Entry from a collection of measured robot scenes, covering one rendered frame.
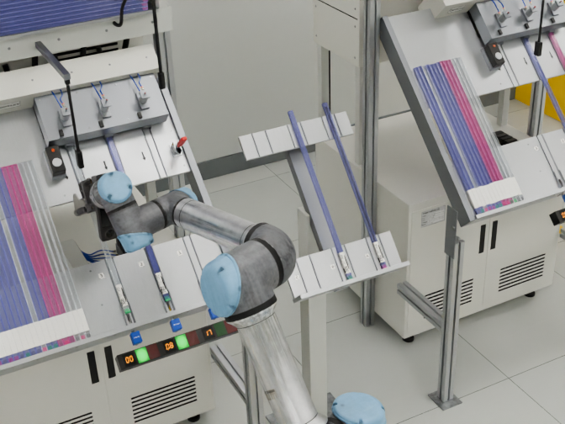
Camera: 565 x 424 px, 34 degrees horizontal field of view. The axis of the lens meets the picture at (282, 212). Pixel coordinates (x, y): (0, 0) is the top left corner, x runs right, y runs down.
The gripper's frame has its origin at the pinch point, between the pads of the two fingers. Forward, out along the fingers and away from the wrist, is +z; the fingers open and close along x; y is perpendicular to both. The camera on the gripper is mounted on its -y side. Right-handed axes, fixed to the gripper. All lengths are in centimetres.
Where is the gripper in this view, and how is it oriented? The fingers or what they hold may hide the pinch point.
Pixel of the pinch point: (92, 210)
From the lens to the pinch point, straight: 249.7
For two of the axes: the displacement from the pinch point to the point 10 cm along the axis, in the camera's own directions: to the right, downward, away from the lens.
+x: -8.9, 2.5, -3.8
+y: -2.8, -9.6, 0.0
